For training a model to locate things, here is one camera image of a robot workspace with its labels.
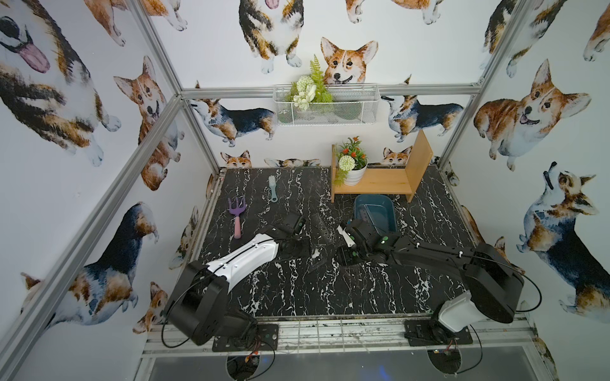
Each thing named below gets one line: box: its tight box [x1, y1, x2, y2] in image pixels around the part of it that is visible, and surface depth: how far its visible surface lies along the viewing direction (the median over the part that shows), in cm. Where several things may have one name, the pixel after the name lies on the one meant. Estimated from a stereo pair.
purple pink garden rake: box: [227, 197, 247, 239], surface depth 108 cm
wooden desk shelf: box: [330, 129, 434, 204], surface depth 106 cm
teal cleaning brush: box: [268, 174, 278, 203], surface depth 119 cm
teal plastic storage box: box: [354, 194, 398, 235], surface depth 106 cm
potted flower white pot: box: [334, 135, 370, 187], surface depth 98 cm
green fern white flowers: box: [284, 53, 333, 111], surface depth 82 cm
